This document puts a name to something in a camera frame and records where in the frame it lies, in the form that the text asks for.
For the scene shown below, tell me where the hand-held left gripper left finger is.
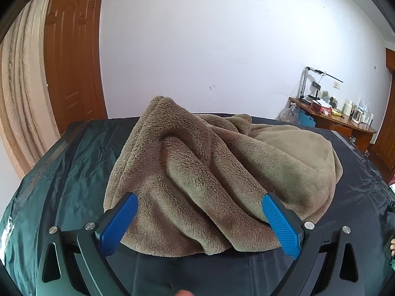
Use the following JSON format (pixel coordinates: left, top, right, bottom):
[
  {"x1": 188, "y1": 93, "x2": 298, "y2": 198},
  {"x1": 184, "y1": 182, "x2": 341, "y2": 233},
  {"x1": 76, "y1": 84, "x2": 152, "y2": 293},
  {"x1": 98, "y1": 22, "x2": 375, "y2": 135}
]
[{"x1": 35, "y1": 193, "x2": 139, "y2": 296}]

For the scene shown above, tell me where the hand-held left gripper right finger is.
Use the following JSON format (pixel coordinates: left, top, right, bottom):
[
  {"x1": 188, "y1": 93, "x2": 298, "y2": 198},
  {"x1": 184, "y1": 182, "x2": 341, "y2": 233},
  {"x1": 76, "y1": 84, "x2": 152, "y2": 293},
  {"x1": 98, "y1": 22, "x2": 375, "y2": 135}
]
[{"x1": 262, "y1": 194, "x2": 369, "y2": 296}]

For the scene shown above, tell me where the brown fleece garment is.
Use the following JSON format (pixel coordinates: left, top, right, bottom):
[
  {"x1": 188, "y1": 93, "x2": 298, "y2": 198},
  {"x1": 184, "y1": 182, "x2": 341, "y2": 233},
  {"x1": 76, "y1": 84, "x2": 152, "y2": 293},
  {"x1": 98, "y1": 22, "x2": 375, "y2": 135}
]
[{"x1": 103, "y1": 95, "x2": 344, "y2": 257}]

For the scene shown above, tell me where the red box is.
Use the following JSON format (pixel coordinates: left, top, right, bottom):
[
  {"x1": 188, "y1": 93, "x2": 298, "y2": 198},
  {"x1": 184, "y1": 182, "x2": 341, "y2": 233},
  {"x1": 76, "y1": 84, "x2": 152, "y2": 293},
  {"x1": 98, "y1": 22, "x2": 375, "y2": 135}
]
[{"x1": 311, "y1": 100, "x2": 333, "y2": 114}]

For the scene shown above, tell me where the black desk lamp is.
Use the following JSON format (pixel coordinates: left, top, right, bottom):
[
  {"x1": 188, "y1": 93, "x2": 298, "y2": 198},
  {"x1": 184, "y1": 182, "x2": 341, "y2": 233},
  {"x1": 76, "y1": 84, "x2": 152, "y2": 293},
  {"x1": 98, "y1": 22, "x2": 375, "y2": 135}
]
[{"x1": 300, "y1": 67, "x2": 344, "y2": 104}]

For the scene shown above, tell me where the beige curtain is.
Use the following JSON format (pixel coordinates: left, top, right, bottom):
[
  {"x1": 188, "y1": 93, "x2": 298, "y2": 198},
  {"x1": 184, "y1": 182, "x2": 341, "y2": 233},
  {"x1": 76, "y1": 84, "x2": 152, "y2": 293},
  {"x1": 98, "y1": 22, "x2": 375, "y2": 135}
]
[{"x1": 0, "y1": 0, "x2": 60, "y2": 179}]

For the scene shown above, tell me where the blue crate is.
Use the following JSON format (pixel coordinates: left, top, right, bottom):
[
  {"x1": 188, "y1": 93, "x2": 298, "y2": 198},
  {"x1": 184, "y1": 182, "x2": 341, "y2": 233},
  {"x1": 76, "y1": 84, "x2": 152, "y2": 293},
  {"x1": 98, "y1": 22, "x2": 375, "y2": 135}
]
[{"x1": 298, "y1": 111, "x2": 317, "y2": 128}]

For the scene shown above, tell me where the wooden door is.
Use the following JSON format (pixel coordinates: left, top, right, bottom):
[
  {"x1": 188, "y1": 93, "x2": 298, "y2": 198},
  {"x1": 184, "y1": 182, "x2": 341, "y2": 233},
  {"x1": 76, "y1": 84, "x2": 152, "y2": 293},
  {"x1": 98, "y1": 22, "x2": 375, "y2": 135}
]
[{"x1": 43, "y1": 0, "x2": 108, "y2": 136}]

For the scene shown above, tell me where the wooden desk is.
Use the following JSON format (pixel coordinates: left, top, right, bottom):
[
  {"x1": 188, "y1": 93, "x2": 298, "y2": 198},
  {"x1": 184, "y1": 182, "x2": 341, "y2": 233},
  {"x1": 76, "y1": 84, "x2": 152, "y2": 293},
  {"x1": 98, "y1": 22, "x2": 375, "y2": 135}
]
[{"x1": 288, "y1": 96, "x2": 377, "y2": 153}]

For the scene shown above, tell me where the dark bed sheet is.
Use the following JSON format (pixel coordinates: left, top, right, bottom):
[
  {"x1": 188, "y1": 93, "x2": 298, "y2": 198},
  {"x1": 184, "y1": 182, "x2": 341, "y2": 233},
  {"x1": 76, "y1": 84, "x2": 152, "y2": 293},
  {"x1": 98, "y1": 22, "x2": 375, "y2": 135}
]
[{"x1": 0, "y1": 115, "x2": 395, "y2": 296}]

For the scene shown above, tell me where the plastic bag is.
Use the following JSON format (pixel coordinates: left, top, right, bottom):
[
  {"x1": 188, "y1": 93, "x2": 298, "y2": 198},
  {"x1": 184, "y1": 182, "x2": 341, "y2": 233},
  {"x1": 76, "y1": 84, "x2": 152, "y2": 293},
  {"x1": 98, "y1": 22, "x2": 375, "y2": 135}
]
[{"x1": 279, "y1": 104, "x2": 300, "y2": 125}]

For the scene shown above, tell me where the wooden door frame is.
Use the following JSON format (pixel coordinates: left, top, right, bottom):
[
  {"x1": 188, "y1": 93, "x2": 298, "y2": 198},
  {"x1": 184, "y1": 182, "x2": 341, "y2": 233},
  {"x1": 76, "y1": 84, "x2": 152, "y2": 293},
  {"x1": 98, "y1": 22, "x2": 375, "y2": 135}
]
[{"x1": 370, "y1": 48, "x2": 395, "y2": 173}]

